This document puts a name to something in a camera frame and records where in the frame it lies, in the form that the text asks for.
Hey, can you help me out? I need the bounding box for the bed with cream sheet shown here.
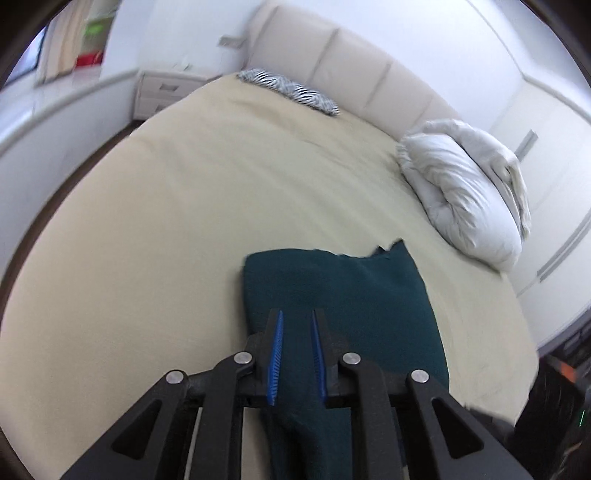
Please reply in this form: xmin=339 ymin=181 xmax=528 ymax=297
xmin=0 ymin=74 xmax=540 ymax=480

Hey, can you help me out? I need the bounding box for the white wardrobe with grey handles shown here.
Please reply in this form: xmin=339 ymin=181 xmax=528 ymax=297
xmin=489 ymin=69 xmax=591 ymax=344

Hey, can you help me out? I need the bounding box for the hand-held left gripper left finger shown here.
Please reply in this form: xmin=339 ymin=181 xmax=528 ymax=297
xmin=60 ymin=308 xmax=284 ymax=480

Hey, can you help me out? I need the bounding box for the window with dark frame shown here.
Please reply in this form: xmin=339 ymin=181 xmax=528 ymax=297
xmin=9 ymin=28 xmax=49 ymax=80

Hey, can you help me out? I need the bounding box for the cream padded headboard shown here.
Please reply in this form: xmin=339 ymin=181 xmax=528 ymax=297
xmin=247 ymin=0 xmax=462 ymax=139

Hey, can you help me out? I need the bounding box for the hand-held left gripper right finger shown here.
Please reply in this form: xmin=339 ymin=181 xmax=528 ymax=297
xmin=312 ymin=307 xmax=533 ymax=480

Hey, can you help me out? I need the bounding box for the zebra striped pillow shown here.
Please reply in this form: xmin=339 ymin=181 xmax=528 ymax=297
xmin=236 ymin=68 xmax=341 ymax=116

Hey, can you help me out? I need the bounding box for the dark green knit garment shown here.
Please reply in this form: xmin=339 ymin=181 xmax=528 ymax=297
xmin=242 ymin=239 xmax=451 ymax=480

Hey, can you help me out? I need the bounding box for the white long window ledge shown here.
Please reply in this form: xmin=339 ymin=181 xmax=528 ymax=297
xmin=0 ymin=67 xmax=140 ymax=273

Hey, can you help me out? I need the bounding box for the white folded duvet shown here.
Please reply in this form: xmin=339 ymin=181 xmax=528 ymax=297
xmin=397 ymin=119 xmax=533 ymax=272

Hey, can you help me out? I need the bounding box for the white two-drawer nightstand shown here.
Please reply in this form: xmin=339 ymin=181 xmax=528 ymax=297
xmin=133 ymin=71 xmax=209 ymax=121

